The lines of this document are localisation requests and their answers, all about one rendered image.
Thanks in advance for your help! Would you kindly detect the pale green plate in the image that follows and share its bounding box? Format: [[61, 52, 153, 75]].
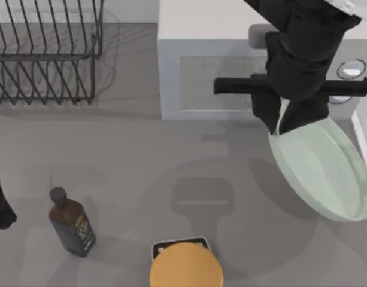
[[268, 98, 367, 222]]

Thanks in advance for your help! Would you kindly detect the silver microwave knob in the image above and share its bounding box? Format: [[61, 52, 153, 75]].
[[328, 95, 355, 105], [335, 59, 367, 80]]

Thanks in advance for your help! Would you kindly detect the microwave door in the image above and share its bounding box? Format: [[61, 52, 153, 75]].
[[178, 55, 269, 112]]

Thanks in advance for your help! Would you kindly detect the pale grey rounded box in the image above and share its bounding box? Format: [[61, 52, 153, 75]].
[[248, 23, 280, 50]]

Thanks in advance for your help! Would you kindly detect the pale microwave oven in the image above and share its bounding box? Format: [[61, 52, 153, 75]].
[[157, 0, 367, 121]]

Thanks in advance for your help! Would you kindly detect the white framed square base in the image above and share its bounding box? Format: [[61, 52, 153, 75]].
[[151, 236, 210, 261]]

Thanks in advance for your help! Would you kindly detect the orange round lid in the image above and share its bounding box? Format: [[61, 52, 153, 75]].
[[149, 241, 225, 287]]

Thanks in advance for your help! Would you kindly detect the dark brown bottle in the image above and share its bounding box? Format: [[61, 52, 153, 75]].
[[48, 186, 97, 258]]

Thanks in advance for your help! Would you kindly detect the black wire dish rack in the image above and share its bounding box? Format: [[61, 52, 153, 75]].
[[0, 0, 105, 106]]

